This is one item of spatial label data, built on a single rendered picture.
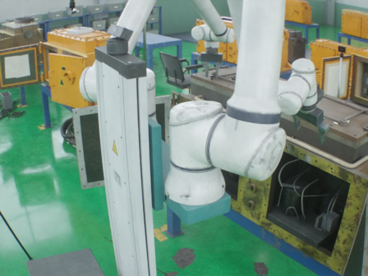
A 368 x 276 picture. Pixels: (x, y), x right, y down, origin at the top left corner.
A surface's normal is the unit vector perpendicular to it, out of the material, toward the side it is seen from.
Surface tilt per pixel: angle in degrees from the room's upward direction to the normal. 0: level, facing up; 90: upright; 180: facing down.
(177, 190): 68
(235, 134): 80
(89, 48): 90
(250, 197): 90
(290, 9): 90
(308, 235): 0
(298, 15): 90
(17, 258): 0
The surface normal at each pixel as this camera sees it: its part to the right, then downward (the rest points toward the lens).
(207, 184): 0.38, 0.04
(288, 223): -0.01, -0.92
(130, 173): -0.89, 0.18
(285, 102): -0.54, 0.57
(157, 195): 0.46, 0.34
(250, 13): -0.75, 0.10
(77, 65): -0.62, 0.31
